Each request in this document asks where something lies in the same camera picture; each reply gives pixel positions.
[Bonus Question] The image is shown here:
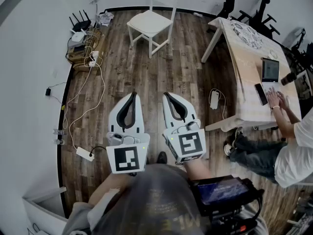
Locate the tangle of white cables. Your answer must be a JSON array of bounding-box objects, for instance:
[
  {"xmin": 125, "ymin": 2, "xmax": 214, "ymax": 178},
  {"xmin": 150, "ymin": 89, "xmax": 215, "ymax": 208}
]
[{"xmin": 84, "ymin": 27, "xmax": 102, "ymax": 47}]

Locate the white router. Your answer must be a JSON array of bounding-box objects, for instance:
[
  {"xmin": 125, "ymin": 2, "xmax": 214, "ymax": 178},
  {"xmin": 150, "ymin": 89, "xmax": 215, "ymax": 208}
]
[{"xmin": 70, "ymin": 28, "xmax": 89, "ymax": 44}]

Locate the cardboard box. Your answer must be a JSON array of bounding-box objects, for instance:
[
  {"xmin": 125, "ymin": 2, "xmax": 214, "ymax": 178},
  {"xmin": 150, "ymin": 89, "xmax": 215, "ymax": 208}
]
[{"xmin": 66, "ymin": 32, "xmax": 106, "ymax": 71}]

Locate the black plug cable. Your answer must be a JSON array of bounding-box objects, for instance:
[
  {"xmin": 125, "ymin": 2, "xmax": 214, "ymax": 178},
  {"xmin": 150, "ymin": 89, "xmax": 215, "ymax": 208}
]
[{"xmin": 89, "ymin": 145, "xmax": 107, "ymax": 157}]

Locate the person's grey shirt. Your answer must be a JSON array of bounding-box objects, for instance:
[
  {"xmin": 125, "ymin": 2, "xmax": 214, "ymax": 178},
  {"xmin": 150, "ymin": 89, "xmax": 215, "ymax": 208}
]
[{"xmin": 62, "ymin": 164, "xmax": 269, "ymax": 235}]

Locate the black camera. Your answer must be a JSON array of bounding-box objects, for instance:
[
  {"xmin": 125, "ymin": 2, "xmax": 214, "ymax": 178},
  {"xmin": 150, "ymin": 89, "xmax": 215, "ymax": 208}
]
[{"xmin": 280, "ymin": 71, "xmax": 298, "ymax": 87}]

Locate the black chest-mounted screen device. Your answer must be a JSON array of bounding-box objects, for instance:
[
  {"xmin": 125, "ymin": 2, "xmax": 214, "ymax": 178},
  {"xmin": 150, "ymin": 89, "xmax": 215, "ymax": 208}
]
[{"xmin": 189, "ymin": 175, "xmax": 265, "ymax": 235}]

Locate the person's black shoe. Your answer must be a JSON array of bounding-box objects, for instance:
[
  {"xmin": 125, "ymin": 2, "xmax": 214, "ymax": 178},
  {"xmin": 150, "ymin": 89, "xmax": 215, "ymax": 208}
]
[{"xmin": 156, "ymin": 151, "xmax": 168, "ymax": 165}]

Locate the white power strip cable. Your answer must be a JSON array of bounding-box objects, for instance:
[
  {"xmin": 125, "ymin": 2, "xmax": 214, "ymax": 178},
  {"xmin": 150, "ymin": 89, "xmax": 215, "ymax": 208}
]
[{"xmin": 210, "ymin": 88, "xmax": 227, "ymax": 121}]

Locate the white power adapter on floor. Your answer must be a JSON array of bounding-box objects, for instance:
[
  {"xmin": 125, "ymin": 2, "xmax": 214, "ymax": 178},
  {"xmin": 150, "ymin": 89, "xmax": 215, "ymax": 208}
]
[{"xmin": 209, "ymin": 89, "xmax": 220, "ymax": 110}]

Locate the person's left forearm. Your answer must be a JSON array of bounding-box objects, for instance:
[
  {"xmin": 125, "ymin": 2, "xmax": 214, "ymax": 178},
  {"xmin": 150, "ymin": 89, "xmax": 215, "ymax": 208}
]
[{"xmin": 87, "ymin": 172, "xmax": 137, "ymax": 205}]

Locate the flat grey device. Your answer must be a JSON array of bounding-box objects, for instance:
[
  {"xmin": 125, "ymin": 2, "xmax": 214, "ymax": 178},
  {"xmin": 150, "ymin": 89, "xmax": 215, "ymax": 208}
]
[{"xmin": 67, "ymin": 39, "xmax": 86, "ymax": 49}]

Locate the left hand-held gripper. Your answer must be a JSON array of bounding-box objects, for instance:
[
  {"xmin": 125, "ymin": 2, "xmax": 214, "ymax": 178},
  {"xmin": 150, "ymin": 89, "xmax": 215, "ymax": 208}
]
[{"xmin": 106, "ymin": 92, "xmax": 151, "ymax": 175}]

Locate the person's right forearm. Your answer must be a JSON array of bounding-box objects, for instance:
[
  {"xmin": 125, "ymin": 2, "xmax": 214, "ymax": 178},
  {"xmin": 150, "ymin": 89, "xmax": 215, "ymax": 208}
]
[{"xmin": 183, "ymin": 158, "xmax": 214, "ymax": 181}]

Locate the crumpled white paper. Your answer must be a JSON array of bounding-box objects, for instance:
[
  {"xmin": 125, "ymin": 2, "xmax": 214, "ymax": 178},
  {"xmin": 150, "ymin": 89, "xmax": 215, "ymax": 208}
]
[{"xmin": 97, "ymin": 11, "xmax": 115, "ymax": 27}]

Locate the white power strip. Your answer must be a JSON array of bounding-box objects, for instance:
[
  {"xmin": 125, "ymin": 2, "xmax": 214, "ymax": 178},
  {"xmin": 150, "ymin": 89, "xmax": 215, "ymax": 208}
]
[
  {"xmin": 76, "ymin": 146, "xmax": 95, "ymax": 162},
  {"xmin": 88, "ymin": 50, "xmax": 100, "ymax": 67}
]

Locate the long white cable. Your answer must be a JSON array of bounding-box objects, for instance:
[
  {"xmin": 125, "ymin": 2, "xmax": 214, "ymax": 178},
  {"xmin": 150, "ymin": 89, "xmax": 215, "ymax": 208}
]
[{"xmin": 63, "ymin": 65, "xmax": 106, "ymax": 154}]

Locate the black router with antennas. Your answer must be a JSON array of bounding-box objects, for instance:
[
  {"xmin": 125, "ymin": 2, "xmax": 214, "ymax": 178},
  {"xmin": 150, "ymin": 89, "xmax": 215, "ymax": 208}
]
[{"xmin": 69, "ymin": 9, "xmax": 92, "ymax": 33}]

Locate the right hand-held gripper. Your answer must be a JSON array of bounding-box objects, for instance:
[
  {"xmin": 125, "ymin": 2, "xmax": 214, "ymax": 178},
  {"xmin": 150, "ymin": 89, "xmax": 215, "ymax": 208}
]
[{"xmin": 162, "ymin": 92, "xmax": 207, "ymax": 164}]

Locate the round patterned plate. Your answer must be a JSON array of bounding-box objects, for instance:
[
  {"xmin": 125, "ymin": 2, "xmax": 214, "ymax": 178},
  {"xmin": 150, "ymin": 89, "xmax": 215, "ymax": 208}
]
[{"xmin": 230, "ymin": 20, "xmax": 264, "ymax": 50}]

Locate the black smartphone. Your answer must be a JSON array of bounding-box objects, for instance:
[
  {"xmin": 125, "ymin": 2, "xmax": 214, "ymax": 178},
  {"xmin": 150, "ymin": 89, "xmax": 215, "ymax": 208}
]
[{"xmin": 254, "ymin": 83, "xmax": 269, "ymax": 106}]

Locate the silver laptop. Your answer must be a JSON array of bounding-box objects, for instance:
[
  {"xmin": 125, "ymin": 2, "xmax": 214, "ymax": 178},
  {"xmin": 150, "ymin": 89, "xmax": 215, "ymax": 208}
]
[{"xmin": 261, "ymin": 57, "xmax": 282, "ymax": 97}]

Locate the white-legged table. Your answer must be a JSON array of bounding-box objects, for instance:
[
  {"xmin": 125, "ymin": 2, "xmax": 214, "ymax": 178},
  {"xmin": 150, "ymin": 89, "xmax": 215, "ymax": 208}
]
[{"xmin": 201, "ymin": 17, "xmax": 303, "ymax": 132}]

